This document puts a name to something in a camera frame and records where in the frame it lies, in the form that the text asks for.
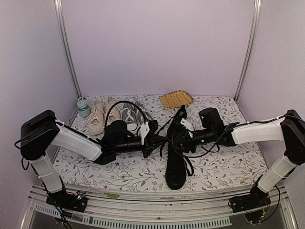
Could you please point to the beige sneaker right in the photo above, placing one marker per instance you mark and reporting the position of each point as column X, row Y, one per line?
column 112, row 113

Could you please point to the black rear canvas sneaker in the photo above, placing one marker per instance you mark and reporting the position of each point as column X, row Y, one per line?
column 176, row 128

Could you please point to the aluminium front rail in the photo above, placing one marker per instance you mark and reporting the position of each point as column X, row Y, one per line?
column 159, row 210

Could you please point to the aluminium frame post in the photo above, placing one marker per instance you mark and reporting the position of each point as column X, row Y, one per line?
column 249, row 49
column 66, row 47

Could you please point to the grey sneaker left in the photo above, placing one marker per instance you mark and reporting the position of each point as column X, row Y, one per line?
column 130, row 114

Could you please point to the black canvas sneaker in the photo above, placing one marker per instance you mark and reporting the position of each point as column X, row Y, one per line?
column 177, row 168
column 176, row 128

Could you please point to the green tape piece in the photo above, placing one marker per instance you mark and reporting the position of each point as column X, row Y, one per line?
column 112, row 195

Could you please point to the aluminium frame post right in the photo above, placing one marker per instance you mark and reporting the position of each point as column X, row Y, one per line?
column 249, row 49

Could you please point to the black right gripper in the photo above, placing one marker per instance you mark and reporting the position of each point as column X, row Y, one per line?
column 188, row 145

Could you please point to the aluminium frame post left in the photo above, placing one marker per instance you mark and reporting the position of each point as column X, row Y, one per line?
column 66, row 47

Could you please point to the beige sneaker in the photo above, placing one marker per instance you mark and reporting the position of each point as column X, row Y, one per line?
column 95, row 122
column 112, row 113

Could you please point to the pale green small jar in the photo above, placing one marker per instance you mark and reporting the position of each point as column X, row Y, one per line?
column 83, row 107

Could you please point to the grey sneaker right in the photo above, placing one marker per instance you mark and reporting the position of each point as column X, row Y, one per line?
column 139, row 116

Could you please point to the beige sneaker left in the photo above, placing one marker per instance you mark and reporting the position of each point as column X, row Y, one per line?
column 95, row 122

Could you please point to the black front canvas sneaker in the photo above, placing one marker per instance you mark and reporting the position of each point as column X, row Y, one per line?
column 177, row 168

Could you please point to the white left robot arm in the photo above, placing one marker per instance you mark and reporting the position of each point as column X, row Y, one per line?
column 37, row 134

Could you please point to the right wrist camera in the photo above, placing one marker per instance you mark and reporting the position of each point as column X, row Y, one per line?
column 188, row 126

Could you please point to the grey sneaker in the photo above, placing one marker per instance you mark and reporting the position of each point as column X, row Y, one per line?
column 130, row 114
column 139, row 116

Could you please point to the woven bamboo tray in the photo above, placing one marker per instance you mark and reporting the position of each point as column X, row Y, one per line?
column 176, row 99

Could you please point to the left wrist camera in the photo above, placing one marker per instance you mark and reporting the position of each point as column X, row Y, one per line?
column 149, row 127

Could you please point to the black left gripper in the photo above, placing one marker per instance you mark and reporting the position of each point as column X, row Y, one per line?
column 151, row 141

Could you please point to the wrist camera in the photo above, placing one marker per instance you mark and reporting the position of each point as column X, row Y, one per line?
column 149, row 127
column 188, row 126

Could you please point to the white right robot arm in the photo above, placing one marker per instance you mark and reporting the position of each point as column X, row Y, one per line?
column 288, row 128

